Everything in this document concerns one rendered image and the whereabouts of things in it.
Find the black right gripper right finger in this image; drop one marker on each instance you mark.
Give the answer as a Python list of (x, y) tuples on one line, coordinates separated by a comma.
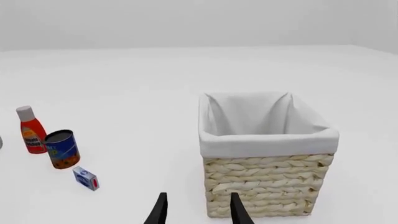
[(238, 213)]

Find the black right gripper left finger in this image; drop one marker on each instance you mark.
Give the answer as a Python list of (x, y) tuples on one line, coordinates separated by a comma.
[(159, 212)]

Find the woven basket with white liner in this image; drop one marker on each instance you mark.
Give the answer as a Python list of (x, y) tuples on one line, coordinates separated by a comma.
[(267, 149)]

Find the small blue white box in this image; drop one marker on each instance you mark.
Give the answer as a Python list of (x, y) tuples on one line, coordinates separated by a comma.
[(86, 178)]

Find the blue soup tin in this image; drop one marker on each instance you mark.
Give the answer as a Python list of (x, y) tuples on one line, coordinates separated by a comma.
[(62, 149)]

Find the red ketchup bottle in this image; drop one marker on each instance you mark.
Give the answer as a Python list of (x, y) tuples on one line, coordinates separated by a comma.
[(32, 135)]

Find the grey round object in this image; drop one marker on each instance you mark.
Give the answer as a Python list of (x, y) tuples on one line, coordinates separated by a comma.
[(0, 142)]

